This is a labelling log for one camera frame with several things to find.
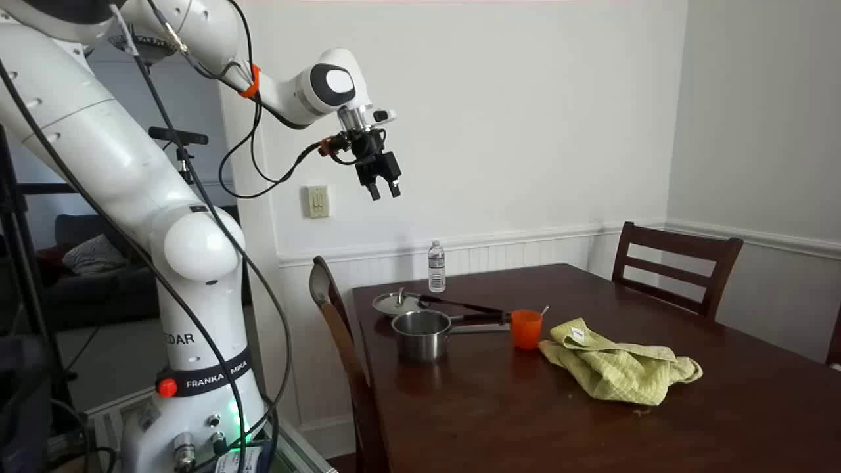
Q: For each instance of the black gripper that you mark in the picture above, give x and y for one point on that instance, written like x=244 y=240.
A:
x=374 y=160

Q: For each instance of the black metal tongs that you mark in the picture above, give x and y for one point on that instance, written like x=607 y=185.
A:
x=466 y=311

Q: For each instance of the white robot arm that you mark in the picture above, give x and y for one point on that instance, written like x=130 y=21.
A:
x=206 y=405

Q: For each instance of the clear water bottle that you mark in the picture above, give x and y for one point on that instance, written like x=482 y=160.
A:
x=437 y=269

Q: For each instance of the glass pot lid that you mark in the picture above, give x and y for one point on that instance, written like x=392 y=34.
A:
x=395 y=302

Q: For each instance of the steel saucepan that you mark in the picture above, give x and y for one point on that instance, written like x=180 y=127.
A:
x=421 y=335

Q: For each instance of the orange plastic cup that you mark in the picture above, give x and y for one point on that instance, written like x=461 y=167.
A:
x=528 y=328

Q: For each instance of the dark wooden chair near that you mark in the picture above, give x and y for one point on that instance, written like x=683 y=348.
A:
x=328 y=298

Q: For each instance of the dark wooden chair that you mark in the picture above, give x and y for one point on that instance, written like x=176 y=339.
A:
x=328 y=298
x=679 y=269

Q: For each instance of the yellow-green cloth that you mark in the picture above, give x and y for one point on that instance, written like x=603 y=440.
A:
x=616 y=371

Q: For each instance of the dark sofa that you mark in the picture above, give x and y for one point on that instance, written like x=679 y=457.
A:
x=91 y=276

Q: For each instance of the dark wooden chair far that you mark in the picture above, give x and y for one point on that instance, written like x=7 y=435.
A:
x=679 y=269

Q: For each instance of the black tripod stand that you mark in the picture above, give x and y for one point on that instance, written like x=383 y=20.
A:
x=42 y=427

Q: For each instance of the white wall light switch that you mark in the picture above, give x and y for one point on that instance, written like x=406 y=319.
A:
x=317 y=202

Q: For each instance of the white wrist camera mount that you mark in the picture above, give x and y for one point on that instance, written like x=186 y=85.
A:
x=363 y=120

